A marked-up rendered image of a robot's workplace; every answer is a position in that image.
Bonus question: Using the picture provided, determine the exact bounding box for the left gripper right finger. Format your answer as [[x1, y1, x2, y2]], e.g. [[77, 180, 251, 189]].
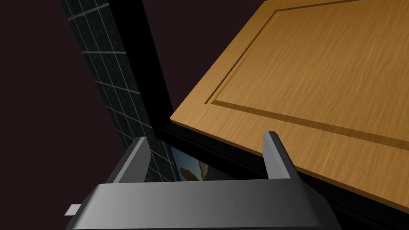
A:
[[262, 131, 302, 180]]

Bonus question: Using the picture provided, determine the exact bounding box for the brown wooden cupboard door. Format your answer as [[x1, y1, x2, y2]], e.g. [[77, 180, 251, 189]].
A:
[[169, 0, 409, 214]]

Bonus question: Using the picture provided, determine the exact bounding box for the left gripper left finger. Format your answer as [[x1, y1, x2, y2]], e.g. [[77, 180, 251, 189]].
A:
[[105, 136, 151, 184]]

